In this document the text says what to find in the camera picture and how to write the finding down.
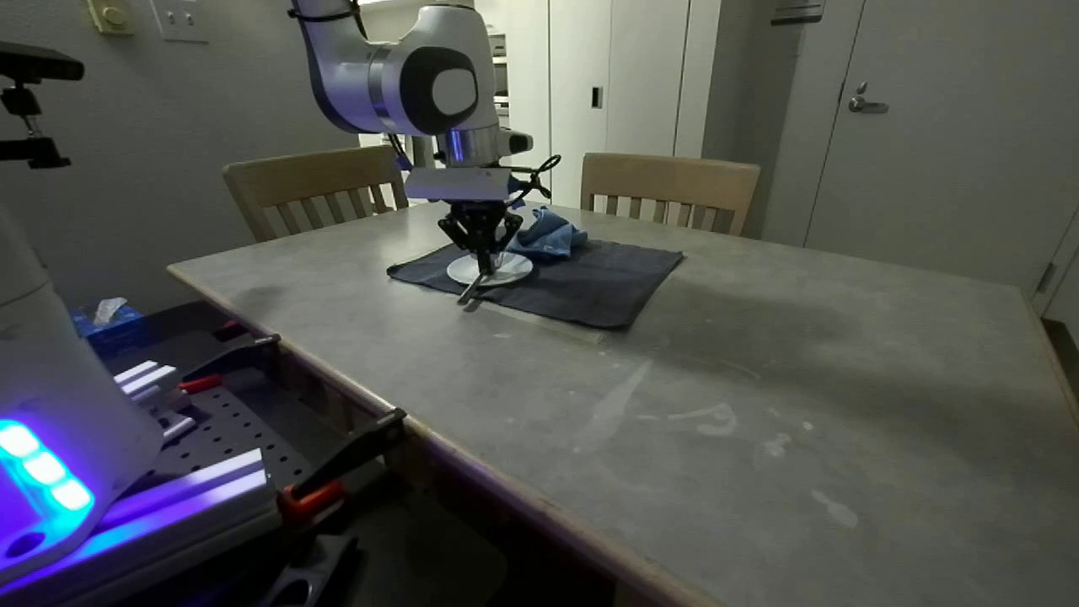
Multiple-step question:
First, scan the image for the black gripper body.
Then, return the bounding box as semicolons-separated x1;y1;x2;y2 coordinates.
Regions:
436;198;526;247

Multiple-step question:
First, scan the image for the crumpled blue cloth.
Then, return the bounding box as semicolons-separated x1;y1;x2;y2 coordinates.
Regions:
504;205;591;269

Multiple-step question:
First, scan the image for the long aluminium extrusion rail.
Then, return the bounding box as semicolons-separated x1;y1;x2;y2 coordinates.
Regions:
0;449;281;607

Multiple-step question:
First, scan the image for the black clamp orange handle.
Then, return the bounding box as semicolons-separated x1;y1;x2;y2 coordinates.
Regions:
277;410;410;529

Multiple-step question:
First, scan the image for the short aluminium profile block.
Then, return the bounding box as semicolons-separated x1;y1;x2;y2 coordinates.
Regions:
112;359;190;413

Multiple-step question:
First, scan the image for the gray room door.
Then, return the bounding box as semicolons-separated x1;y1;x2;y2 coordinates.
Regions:
802;0;1079;291

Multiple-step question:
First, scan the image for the black perforated breadboard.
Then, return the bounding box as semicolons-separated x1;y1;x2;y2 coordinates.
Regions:
146;385;312;489

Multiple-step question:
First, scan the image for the wooden slat-back chair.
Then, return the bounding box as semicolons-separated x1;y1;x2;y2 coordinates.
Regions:
219;142;410;247
576;150;766;240

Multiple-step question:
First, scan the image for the silver metal fork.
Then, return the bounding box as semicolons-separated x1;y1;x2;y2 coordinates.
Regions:
451;274;495;315

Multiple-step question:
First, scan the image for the white closet door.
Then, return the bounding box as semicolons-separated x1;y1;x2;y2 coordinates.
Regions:
545;0;692;212

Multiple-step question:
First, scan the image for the gray fabric table mat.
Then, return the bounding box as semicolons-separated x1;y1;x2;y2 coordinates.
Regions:
385;231;687;335

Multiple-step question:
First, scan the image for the blue tissue box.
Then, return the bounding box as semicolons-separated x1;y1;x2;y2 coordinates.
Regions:
69;294;149;346

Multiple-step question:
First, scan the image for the white light switch plate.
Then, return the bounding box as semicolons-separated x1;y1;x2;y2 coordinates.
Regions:
149;0;215;49

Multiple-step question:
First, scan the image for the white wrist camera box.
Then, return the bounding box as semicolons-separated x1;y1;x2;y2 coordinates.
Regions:
403;167;513;205

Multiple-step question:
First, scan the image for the black cable bracket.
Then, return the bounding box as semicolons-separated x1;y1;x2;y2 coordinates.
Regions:
501;153;564;211

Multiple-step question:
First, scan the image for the metal door lever handle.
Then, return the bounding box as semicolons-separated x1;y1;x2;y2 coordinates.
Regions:
845;80;894;120

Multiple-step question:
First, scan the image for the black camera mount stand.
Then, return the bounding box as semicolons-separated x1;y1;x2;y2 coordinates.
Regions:
0;42;87;171

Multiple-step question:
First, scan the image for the black clamp red handle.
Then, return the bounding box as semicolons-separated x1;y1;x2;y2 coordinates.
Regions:
178;330;283;400

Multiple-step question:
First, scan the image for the yellow wall device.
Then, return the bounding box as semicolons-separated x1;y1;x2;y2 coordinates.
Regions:
85;0;139;39

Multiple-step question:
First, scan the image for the gray wall sign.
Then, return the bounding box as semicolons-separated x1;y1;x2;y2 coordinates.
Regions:
767;0;829;27

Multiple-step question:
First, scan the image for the white round plate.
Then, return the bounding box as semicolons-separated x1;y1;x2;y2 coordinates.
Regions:
444;247;536;291

